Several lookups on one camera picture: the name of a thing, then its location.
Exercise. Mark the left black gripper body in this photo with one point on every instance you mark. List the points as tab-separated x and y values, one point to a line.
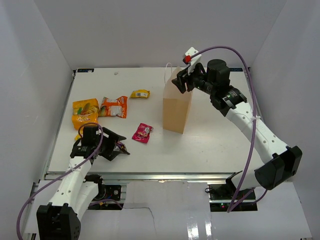
113	144

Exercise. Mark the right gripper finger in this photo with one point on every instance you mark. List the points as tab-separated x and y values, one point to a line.
182	74
180	83

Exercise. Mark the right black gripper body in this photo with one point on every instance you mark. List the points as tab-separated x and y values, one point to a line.
186	81

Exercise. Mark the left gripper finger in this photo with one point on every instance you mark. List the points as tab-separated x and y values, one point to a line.
117	153
119	138

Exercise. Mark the purple brown candy packet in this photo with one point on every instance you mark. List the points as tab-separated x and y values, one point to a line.
120	146

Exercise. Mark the magenta candy packet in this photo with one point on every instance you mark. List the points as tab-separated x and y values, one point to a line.
142	133

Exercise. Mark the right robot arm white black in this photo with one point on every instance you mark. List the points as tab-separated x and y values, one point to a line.
280	161

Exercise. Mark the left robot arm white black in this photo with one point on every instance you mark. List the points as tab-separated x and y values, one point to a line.
60	218

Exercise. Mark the brown paper bag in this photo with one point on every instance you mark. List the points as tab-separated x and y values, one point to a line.
176	106

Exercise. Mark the large yellow snack bag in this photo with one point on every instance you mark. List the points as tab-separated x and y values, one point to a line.
84	111

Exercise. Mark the orange snack packet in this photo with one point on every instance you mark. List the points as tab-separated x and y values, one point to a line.
114	107

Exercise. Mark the small yellow candy packet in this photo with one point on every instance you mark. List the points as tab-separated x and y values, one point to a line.
77	137

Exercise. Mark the blue label right corner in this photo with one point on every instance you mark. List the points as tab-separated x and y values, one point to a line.
236	69

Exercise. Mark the blue label corner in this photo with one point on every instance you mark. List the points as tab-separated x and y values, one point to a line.
85	70
236	69

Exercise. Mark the small yellow snack packet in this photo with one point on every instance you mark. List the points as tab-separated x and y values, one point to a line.
140	94

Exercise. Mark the blue label left corner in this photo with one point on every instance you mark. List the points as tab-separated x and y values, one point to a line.
85	70

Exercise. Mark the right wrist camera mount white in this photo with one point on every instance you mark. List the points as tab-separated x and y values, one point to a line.
191	58

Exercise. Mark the aluminium table front rail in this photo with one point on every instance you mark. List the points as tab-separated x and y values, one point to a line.
139	176

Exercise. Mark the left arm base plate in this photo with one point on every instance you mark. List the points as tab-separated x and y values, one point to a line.
108	192

